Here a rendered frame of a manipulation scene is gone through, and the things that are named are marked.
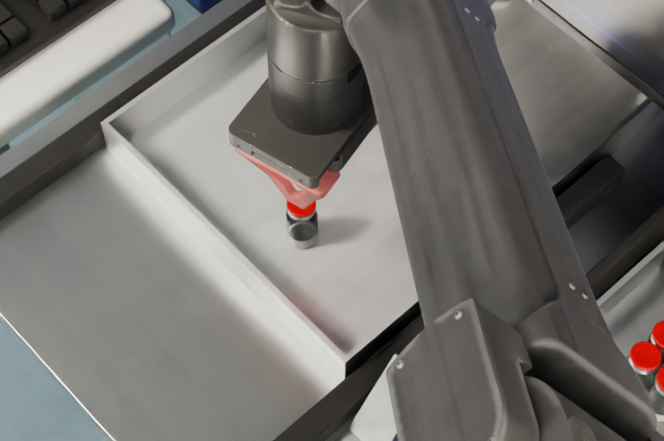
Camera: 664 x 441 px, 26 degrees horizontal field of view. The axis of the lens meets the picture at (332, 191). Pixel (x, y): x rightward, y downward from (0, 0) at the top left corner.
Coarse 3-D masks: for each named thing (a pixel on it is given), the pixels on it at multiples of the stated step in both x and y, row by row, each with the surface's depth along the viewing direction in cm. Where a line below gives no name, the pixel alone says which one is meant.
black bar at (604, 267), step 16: (656, 224) 102; (624, 240) 101; (640, 240) 101; (656, 240) 101; (608, 256) 100; (624, 256) 100; (640, 256) 100; (592, 272) 100; (608, 272) 100; (624, 272) 100; (592, 288) 99; (608, 288) 99
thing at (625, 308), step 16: (656, 256) 99; (640, 272) 99; (656, 272) 102; (624, 288) 99; (640, 288) 101; (656, 288) 101; (608, 304) 98; (624, 304) 100; (640, 304) 100; (656, 304) 100; (608, 320) 100; (624, 320) 100; (640, 320) 100; (656, 320) 100; (624, 336) 99; (640, 336) 99; (624, 352) 98
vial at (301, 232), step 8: (288, 216) 100; (312, 216) 100; (288, 224) 101; (296, 224) 100; (304, 224) 100; (312, 224) 100; (288, 232) 102; (296, 232) 101; (304, 232) 101; (312, 232) 101; (296, 240) 102; (304, 240) 102; (312, 240) 102
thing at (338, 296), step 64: (512, 0) 115; (192, 64) 107; (256, 64) 111; (512, 64) 111; (576, 64) 111; (128, 128) 107; (192, 128) 108; (576, 128) 108; (640, 128) 108; (192, 192) 105; (256, 192) 105; (384, 192) 105; (256, 256) 102; (320, 256) 102; (384, 256) 102; (320, 320) 100; (384, 320) 100
